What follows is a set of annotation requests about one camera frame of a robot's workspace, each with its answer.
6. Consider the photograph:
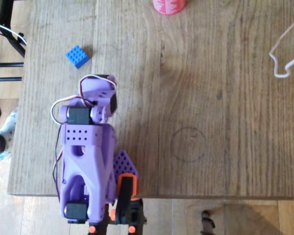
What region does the orange black table clamp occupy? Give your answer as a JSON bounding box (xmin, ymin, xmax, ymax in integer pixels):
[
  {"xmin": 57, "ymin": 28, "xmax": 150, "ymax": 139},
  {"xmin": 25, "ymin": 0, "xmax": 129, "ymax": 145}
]
[{"xmin": 88, "ymin": 172, "xmax": 148, "ymax": 235}]

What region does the blue toy brick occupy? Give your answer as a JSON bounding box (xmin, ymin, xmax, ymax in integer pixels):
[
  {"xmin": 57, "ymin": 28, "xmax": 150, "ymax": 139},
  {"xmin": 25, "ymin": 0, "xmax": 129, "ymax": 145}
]
[{"xmin": 65, "ymin": 45, "xmax": 90, "ymax": 70}]

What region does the red printed cup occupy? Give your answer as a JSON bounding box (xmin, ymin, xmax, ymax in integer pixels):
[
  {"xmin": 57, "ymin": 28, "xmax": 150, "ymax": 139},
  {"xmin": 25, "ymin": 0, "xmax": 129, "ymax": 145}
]
[{"xmin": 152, "ymin": 0, "xmax": 187, "ymax": 16}]

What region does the long white cable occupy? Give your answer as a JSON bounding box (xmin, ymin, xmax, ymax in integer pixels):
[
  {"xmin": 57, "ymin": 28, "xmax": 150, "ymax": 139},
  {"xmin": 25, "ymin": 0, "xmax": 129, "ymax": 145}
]
[{"xmin": 269, "ymin": 6, "xmax": 294, "ymax": 78}]

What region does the black metal chair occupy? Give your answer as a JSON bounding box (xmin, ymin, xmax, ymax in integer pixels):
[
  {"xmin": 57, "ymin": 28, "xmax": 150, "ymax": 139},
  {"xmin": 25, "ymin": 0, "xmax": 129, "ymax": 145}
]
[{"xmin": 0, "ymin": 0, "xmax": 28, "ymax": 83}]

